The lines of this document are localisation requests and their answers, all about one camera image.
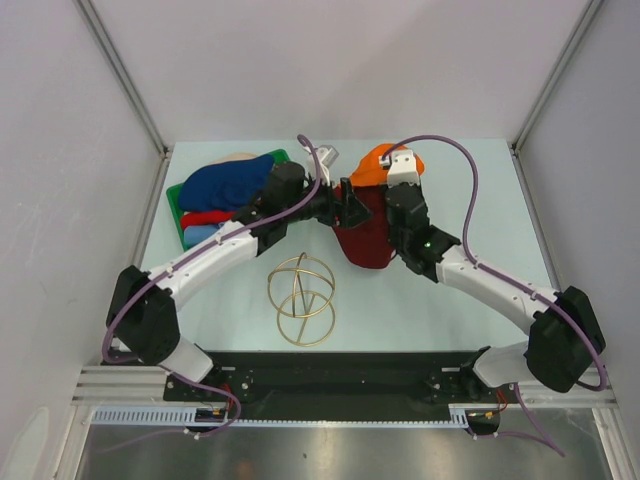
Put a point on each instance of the aluminium frame post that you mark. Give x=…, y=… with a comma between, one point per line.
x=569, y=50
x=110, y=52

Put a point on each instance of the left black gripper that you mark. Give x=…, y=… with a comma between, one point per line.
x=346, y=210

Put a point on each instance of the maroon bucket hat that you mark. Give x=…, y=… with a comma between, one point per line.
x=367, y=245

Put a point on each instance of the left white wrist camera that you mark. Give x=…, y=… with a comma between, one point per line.
x=327, y=155

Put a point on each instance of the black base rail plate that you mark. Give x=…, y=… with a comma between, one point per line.
x=352, y=386

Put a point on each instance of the right aluminium frame post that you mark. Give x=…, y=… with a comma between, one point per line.
x=569, y=50

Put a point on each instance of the light blue hat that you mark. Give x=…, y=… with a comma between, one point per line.
x=195, y=234

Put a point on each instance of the gold wire hat stand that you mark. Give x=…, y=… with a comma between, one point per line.
x=301, y=289

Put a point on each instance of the left aluminium frame post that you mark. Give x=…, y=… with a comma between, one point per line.
x=110, y=52

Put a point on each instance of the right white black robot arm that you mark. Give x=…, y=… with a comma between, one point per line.
x=563, y=333

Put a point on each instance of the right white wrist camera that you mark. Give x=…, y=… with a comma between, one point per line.
x=401, y=167

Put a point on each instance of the red hat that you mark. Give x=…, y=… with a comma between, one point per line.
x=214, y=217

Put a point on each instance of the white slotted cable duct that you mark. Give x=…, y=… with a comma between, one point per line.
x=190, y=418

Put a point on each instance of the orange bucket hat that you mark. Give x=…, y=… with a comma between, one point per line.
x=369, y=173

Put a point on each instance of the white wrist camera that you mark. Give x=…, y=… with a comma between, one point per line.
x=401, y=167
x=327, y=155

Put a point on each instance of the beige bucket hat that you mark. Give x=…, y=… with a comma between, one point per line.
x=238, y=156

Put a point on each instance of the dark blue bucket hat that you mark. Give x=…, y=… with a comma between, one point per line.
x=225, y=186

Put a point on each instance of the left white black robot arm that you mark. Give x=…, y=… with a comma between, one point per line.
x=144, y=310

